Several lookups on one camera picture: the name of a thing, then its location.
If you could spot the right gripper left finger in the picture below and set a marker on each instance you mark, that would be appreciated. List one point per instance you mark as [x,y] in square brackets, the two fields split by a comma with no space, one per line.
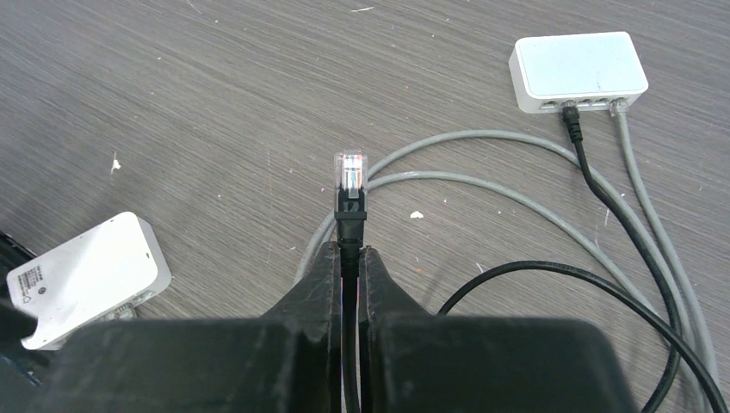
[313,307]

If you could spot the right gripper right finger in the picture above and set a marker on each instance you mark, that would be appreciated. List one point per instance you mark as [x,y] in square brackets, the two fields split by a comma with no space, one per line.
[378,295]

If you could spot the white network switch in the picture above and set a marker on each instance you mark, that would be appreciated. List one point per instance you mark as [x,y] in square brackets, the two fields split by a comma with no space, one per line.
[114,266]
[591,70]

